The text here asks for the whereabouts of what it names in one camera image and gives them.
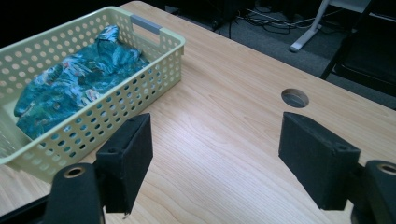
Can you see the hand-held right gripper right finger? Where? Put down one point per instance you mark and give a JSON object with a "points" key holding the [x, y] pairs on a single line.
{"points": [[317, 161]]}

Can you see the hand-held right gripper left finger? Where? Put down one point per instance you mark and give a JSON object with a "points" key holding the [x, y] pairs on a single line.
{"points": [[127, 161]]}

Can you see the blue patterned shirt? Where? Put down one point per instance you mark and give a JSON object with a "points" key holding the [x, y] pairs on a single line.
{"points": [[77, 82]]}

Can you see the pale yellow perforated plastic basket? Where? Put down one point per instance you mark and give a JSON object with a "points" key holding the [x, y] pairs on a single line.
{"points": [[173, 36]]}

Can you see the black chair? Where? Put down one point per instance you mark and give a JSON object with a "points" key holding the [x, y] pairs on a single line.
{"points": [[369, 59]]}

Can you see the white metal desk leg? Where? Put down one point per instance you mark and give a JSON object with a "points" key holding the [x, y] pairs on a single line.
{"points": [[306, 34]]}

